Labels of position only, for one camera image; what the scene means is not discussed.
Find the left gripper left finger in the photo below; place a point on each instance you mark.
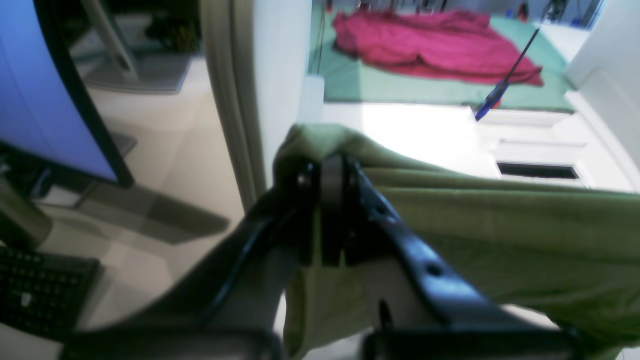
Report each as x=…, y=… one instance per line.
x=225, y=307

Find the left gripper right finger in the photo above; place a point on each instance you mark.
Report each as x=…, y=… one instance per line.
x=420, y=307

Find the green t-shirt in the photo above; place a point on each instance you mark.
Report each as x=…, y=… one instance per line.
x=570, y=253

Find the black keyboard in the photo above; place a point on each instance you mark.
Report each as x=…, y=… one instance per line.
x=44, y=294

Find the green floor mat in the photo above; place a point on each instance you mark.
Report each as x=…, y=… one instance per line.
x=348, y=80

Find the red cloth on mat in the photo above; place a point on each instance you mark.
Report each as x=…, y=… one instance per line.
x=458, y=45

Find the computer monitor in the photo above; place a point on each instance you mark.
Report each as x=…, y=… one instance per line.
x=45, y=109

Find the blue handled tool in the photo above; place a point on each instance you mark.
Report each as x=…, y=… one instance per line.
x=495, y=96

